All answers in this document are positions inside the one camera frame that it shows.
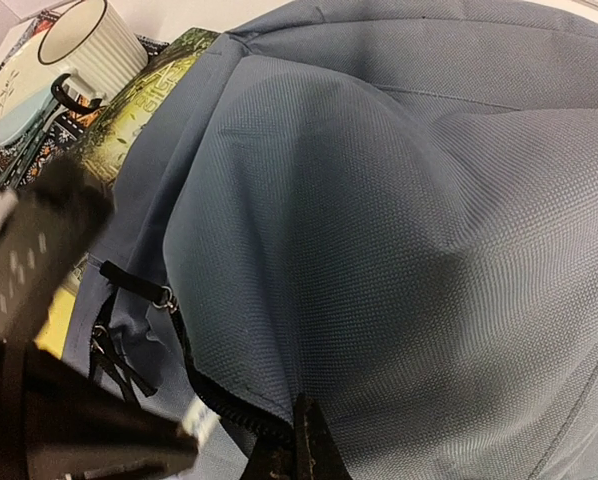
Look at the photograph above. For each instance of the cream and blue plate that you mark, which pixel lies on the cream and blue plate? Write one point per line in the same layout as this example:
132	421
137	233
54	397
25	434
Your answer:
25	86

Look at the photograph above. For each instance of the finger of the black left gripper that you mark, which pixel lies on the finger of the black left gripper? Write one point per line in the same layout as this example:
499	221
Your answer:
58	420
79	470

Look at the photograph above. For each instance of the blue grey backpack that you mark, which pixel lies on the blue grey backpack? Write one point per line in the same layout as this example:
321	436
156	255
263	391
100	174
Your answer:
388	206

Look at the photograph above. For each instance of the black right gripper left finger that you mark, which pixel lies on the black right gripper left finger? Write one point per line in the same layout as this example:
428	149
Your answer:
271	460

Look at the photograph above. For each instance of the white ribbed mug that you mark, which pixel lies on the white ribbed mug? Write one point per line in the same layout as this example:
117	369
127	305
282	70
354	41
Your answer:
94	55

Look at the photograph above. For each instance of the patterned patchwork placemat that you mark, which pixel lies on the patterned patchwork placemat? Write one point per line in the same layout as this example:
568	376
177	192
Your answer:
49	135

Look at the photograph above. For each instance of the green Alice in Wonderland book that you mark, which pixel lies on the green Alice in Wonderland book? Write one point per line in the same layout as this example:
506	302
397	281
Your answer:
103	147

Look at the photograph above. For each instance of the yellow book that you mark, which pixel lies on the yellow book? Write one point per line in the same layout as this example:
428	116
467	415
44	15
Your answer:
52	336

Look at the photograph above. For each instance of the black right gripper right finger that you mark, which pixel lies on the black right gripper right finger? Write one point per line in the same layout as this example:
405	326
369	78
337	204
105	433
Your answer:
316	455

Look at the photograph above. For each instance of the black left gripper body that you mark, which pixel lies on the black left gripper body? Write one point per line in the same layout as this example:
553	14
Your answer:
45	228

